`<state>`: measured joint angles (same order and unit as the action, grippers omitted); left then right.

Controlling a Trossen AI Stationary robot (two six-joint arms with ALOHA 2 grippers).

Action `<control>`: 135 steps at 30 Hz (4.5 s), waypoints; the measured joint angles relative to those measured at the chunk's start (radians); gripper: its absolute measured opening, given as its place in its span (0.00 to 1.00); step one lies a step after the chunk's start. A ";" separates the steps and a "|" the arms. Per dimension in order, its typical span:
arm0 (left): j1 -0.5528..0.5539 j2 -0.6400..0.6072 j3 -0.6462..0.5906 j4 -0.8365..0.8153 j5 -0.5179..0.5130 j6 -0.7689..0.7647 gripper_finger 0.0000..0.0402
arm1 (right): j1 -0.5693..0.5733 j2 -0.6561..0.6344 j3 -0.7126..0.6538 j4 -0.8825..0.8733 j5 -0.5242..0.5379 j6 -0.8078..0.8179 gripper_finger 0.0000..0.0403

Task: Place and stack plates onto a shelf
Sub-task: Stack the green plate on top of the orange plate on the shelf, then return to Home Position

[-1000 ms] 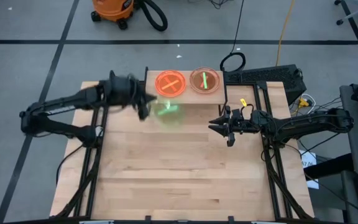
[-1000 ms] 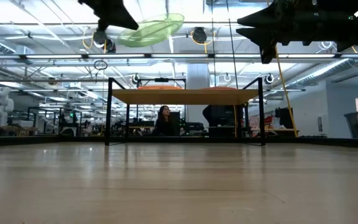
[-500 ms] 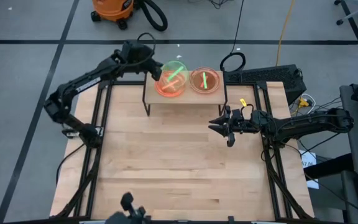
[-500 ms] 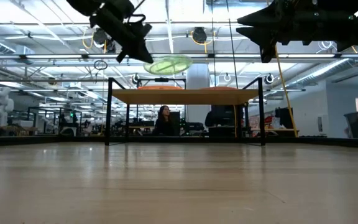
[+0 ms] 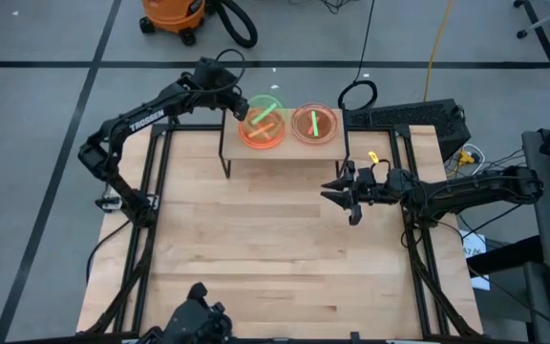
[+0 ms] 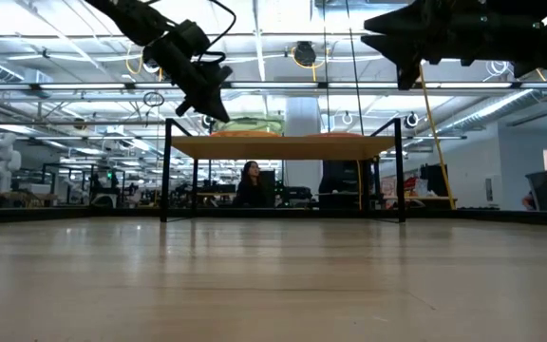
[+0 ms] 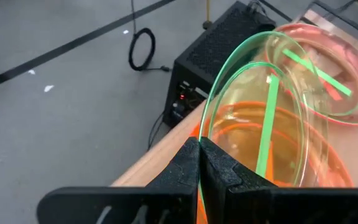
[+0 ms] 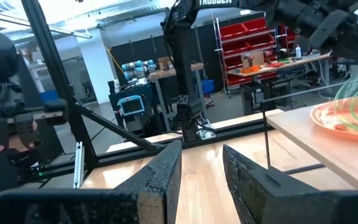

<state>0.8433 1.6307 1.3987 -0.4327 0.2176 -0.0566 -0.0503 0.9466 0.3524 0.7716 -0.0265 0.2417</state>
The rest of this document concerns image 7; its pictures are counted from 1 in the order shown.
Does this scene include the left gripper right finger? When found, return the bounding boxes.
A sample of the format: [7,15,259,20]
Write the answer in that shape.
[200,136,277,224]

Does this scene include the black computer case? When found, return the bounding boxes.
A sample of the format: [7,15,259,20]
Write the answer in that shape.
[162,1,277,128]

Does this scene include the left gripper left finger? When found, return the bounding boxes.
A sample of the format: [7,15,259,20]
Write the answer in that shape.
[146,136,201,224]

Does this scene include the yellow hanging cable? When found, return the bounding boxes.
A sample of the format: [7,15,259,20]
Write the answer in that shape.
[203,0,213,30]

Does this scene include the orange translucent plastic plate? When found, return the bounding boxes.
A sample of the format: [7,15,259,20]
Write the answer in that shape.
[191,101,356,224]

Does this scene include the black coiled floor cable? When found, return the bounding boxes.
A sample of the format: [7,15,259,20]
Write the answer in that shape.
[127,0,171,73]

